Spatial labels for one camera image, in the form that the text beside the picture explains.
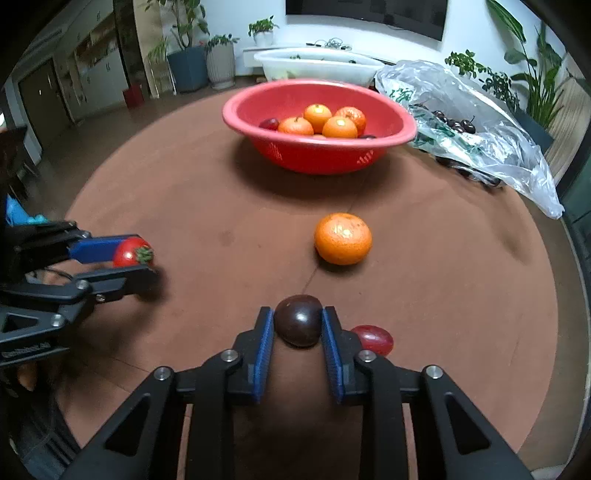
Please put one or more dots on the small plant white pot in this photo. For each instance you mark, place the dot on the small plant white pot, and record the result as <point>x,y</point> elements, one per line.
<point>262,31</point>

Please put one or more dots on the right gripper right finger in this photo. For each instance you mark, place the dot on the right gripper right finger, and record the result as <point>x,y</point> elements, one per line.
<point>452,437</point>

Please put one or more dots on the white plastic basin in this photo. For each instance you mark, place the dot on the white plastic basin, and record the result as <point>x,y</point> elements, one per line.
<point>318,63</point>

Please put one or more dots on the wall mounted black television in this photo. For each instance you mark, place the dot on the wall mounted black television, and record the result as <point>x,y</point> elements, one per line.
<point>425,17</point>

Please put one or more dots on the dark cherries in bag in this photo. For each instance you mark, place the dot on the dark cherries in bag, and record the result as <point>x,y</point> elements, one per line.
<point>460,126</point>

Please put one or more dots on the clear plastic bag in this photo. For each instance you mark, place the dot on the clear plastic bag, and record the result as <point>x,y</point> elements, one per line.
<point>500,148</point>

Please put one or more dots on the orange in red bowl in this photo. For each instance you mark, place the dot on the orange in red bowl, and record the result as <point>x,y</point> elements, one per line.
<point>296,126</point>

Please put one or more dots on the dark purple plum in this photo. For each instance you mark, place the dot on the dark purple plum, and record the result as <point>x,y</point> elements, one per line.
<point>298,320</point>

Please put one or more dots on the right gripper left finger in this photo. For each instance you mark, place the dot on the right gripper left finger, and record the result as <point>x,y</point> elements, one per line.
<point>187,415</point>

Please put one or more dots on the large front orange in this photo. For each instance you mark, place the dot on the large front orange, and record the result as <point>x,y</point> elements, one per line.
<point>340,127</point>

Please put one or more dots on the plant in grey pot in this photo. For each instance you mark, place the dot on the plant in grey pot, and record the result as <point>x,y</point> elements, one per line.
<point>220,61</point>

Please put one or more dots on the red plastic colander bowl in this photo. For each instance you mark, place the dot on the red plastic colander bowl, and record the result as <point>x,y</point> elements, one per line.
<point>257,111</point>

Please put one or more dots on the tall plant blue pot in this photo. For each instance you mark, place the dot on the tall plant blue pot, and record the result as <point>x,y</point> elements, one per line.
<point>542,68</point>

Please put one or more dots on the middle orange mandarin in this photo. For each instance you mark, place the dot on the middle orange mandarin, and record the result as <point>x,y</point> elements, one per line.
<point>356,116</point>

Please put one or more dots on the lone orange mandarin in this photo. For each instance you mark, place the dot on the lone orange mandarin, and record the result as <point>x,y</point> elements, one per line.
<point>343,239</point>

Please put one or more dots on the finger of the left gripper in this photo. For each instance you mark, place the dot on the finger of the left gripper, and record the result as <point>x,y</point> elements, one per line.
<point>95,249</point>
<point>112,284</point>

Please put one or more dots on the tree plant blue pot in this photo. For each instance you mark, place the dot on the tree plant blue pot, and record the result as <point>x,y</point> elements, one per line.
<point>184,59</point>

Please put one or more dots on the grey sleeved left forearm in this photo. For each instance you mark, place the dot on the grey sleeved left forearm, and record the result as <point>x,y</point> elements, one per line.
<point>36,442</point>

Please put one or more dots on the red tomato with stem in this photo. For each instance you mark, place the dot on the red tomato with stem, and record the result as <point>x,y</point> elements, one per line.
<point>133,251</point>

